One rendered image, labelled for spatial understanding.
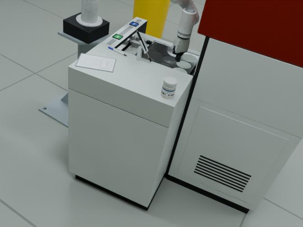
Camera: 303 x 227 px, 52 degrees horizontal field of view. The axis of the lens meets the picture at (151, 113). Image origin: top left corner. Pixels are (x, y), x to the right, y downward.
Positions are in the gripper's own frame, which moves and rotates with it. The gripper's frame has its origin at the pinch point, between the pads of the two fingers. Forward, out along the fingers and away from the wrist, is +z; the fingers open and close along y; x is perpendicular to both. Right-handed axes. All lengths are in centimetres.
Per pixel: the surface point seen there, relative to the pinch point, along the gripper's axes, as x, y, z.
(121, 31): -42.1, 18.6, -0.1
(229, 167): 55, -20, 56
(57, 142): -48, 64, 96
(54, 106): -90, 52, 94
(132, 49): -30.3, 15.1, 7.9
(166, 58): -10.6, 0.8, 5.9
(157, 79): 16.9, 26.6, -0.7
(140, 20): -55, -4, 0
